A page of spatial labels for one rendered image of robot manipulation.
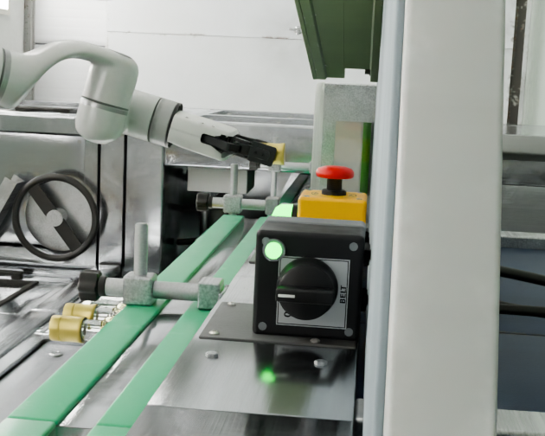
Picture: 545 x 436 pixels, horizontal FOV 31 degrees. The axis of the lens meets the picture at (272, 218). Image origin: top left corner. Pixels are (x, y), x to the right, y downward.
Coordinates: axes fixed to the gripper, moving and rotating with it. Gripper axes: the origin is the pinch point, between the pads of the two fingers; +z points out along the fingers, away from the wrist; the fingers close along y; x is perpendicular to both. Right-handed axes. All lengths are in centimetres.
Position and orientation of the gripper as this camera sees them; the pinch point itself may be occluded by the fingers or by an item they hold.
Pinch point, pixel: (263, 152)
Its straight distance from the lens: 158.9
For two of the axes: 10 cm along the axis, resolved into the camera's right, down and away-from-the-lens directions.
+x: 2.8, -9.4, -1.8
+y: -1.0, 1.6, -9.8
